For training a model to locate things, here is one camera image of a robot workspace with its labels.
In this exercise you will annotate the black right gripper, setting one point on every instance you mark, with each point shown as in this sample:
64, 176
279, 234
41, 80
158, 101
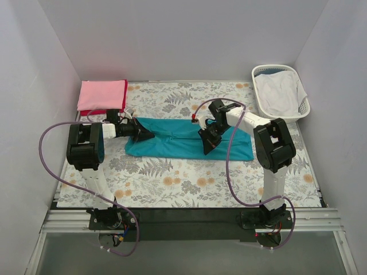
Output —
210, 135

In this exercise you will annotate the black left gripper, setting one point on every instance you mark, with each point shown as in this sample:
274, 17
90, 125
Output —
137, 130

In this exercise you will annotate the teal t shirt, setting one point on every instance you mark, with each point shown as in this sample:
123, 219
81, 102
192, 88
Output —
175, 138

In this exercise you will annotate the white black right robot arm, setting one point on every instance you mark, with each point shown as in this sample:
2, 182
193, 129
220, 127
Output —
274, 151

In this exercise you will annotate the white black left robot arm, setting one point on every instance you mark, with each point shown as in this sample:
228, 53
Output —
85, 151

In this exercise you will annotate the red folded t shirt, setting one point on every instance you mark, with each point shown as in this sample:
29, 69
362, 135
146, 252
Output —
124, 97

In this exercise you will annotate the pink folded t shirt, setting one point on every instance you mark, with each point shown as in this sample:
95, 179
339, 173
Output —
101, 94

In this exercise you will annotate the white t shirt in basket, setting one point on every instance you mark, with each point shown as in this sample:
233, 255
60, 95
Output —
280, 94

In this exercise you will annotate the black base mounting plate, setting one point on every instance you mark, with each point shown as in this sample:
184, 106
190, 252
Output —
188, 224

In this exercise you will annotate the white laundry basket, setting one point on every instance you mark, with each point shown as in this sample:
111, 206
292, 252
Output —
274, 68

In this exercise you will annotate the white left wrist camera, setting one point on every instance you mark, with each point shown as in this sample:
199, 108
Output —
126, 114

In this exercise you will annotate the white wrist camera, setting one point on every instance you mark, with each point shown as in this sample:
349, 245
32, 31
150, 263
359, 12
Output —
126, 114
200, 120

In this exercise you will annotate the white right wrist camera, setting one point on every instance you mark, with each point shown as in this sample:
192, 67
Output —
200, 120

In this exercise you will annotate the aluminium frame rail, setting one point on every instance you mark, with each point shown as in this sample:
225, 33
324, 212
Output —
190, 241

